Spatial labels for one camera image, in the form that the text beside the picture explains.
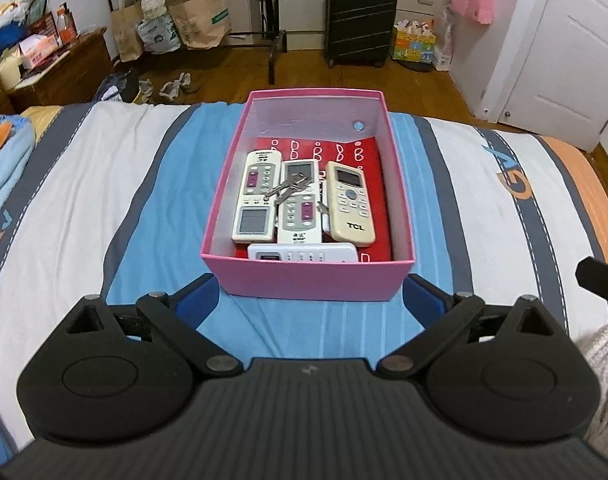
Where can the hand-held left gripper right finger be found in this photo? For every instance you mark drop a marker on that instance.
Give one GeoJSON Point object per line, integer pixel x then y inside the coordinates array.
{"type": "Point", "coordinates": [424, 300]}

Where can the orange bottle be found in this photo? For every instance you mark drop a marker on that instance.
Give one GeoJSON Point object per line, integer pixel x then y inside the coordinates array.
{"type": "Point", "coordinates": [66, 25]}

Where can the wooden nightstand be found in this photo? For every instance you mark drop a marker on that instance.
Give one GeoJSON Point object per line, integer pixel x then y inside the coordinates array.
{"type": "Point", "coordinates": [68, 75]}

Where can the dark bag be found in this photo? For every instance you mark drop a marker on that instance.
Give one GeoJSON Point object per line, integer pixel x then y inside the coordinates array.
{"type": "Point", "coordinates": [116, 87]}

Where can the blue bag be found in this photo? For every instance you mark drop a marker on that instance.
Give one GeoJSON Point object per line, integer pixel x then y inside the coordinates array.
{"type": "Point", "coordinates": [3, 42]}

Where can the large brown paper bag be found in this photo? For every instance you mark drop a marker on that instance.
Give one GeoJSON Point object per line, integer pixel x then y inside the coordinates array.
{"type": "Point", "coordinates": [201, 20]}

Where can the colourful tissue box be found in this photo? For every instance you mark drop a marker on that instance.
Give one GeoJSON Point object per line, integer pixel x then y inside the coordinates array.
{"type": "Point", "coordinates": [414, 42]}

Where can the white plastic bag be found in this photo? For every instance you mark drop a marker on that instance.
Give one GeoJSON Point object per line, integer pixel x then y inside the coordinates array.
{"type": "Point", "coordinates": [443, 45]}

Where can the white remote purple buttons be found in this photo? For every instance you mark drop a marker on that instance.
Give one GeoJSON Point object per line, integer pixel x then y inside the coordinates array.
{"type": "Point", "coordinates": [299, 220]}
{"type": "Point", "coordinates": [254, 195]}

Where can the striped bed sheet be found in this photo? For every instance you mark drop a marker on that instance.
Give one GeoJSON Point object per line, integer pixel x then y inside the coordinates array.
{"type": "Point", "coordinates": [83, 185]}

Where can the red printed flat case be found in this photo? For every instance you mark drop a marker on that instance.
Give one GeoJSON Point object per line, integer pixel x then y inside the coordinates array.
{"type": "Point", "coordinates": [379, 185]}

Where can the blue quilt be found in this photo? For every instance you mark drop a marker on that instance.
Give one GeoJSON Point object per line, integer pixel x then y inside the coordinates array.
{"type": "Point", "coordinates": [8, 160]}

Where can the pink cardboard box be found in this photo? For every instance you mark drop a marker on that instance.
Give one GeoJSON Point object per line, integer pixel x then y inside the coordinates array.
{"type": "Point", "coordinates": [309, 280]}

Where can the cream remote control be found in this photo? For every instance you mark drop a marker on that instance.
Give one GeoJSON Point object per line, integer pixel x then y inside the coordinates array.
{"type": "Point", "coordinates": [351, 205]}

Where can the white fluffy cloth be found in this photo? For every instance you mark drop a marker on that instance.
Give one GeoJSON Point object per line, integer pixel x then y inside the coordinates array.
{"type": "Point", "coordinates": [604, 360]}

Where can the silver key bunch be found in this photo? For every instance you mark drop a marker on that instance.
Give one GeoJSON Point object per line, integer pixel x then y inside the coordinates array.
{"type": "Point", "coordinates": [289, 185]}

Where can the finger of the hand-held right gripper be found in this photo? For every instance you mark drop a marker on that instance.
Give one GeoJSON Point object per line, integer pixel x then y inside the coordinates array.
{"type": "Point", "coordinates": [601, 280]}

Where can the grey printed plastic bag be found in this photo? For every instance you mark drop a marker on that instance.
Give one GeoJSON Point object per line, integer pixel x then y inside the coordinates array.
{"type": "Point", "coordinates": [158, 35]}

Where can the red box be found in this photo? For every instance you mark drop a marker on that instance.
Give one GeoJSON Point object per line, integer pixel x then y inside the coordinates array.
{"type": "Point", "coordinates": [41, 25]}

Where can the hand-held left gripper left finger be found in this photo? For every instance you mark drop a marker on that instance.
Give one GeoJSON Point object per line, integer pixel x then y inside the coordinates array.
{"type": "Point", "coordinates": [198, 300]}

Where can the small brown paper bag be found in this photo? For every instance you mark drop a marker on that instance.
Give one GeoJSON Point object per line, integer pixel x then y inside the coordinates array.
{"type": "Point", "coordinates": [126, 35]}

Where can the cream container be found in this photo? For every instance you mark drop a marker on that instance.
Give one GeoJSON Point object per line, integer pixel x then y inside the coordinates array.
{"type": "Point", "coordinates": [8, 72]}

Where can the black clothes rack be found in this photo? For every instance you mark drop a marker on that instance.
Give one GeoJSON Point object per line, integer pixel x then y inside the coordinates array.
{"type": "Point", "coordinates": [279, 50]}

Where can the white door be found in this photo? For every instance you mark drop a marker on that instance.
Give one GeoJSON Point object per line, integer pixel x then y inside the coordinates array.
{"type": "Point", "coordinates": [559, 60]}

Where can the black suitcase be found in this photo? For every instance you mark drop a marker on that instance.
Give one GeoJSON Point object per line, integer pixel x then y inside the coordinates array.
{"type": "Point", "coordinates": [361, 20]}

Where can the grey slipper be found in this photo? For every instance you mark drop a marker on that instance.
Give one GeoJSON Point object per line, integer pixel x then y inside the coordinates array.
{"type": "Point", "coordinates": [147, 90]}
{"type": "Point", "coordinates": [178, 87]}

